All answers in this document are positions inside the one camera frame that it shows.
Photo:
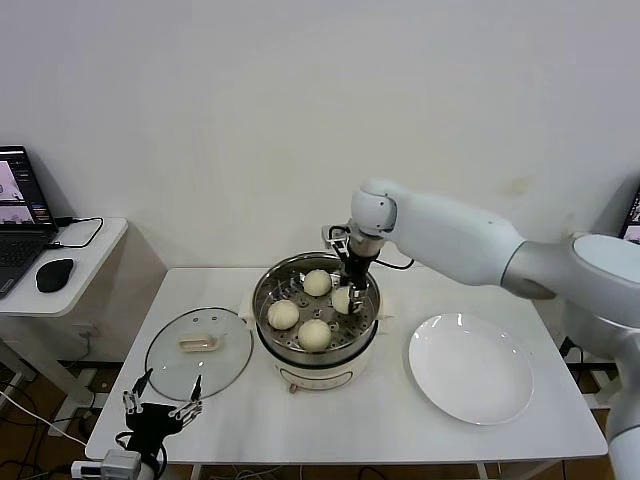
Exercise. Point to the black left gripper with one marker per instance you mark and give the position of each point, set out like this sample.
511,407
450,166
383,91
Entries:
150,420

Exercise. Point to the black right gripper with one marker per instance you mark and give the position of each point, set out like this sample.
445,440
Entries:
359,267

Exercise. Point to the white steamed baozi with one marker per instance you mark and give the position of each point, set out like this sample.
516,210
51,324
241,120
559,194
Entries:
341,301
317,283
314,335
283,315

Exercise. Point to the round glass pot lid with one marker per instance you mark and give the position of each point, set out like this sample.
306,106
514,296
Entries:
200,370

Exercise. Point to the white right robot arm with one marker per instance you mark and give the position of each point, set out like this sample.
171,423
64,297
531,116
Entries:
475,245

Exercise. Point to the perforated steel steamer basket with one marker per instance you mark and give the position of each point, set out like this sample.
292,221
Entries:
265,295

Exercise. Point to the white table leg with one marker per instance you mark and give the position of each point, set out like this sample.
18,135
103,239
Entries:
482,471
196,473

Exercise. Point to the cream electric cooking pot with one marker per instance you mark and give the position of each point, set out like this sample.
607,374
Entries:
320,375

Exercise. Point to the white round plate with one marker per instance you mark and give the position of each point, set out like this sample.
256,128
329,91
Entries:
470,370

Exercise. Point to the black computer mouse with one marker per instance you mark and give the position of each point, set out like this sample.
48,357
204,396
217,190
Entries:
55,275

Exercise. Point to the black open laptop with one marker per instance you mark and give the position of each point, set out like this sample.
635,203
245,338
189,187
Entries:
632,220
20,250

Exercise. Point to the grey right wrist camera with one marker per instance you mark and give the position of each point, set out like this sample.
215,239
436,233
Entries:
332,235

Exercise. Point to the white wall outlet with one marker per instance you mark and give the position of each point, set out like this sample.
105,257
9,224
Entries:
86,331

